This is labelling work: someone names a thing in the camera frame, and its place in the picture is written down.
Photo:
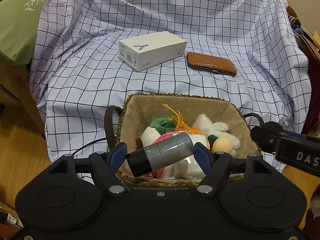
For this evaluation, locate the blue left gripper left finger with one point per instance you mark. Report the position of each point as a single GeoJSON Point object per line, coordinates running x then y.
{"type": "Point", "coordinates": [116, 157]}

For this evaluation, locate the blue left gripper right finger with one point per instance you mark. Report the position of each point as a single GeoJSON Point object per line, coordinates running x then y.
{"type": "Point", "coordinates": [203, 157]}

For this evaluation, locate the white tissue pack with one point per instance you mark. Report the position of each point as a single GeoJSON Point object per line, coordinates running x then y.
{"type": "Point", "coordinates": [187, 168]}

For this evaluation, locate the beige makeup sponge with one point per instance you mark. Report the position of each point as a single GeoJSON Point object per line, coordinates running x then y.
{"type": "Point", "coordinates": [220, 144]}

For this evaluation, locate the dark grey bottle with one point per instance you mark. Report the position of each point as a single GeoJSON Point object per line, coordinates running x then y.
{"type": "Point", "coordinates": [138, 160]}

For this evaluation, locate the white plush toy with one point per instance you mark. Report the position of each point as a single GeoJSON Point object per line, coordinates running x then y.
{"type": "Point", "coordinates": [219, 129]}

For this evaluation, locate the pink white cloth roll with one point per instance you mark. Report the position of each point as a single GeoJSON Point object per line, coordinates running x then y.
{"type": "Point", "coordinates": [161, 154]}

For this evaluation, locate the beige tape roll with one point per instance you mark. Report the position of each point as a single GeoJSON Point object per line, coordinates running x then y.
{"type": "Point", "coordinates": [149, 136]}

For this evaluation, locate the green plush toy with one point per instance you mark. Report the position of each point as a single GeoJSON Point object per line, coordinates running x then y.
{"type": "Point", "coordinates": [163, 123]}

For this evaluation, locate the woven basket with fabric liner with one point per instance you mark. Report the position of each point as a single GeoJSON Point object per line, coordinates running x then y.
{"type": "Point", "coordinates": [126, 124]}

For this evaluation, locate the checkered lavender sheet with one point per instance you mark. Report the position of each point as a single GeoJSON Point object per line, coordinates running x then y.
{"type": "Point", "coordinates": [76, 72]}

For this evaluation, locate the brown leather wallet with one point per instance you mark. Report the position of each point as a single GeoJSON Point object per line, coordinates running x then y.
{"type": "Point", "coordinates": [212, 64]}

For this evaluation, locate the white phone box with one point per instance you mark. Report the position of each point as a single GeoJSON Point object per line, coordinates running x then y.
{"type": "Point", "coordinates": [145, 51]}

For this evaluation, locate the clutter at right edge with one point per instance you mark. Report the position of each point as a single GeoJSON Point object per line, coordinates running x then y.
{"type": "Point", "coordinates": [308, 42]}

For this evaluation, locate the green fabric bag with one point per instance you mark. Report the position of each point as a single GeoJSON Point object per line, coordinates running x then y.
{"type": "Point", "coordinates": [19, 23]}

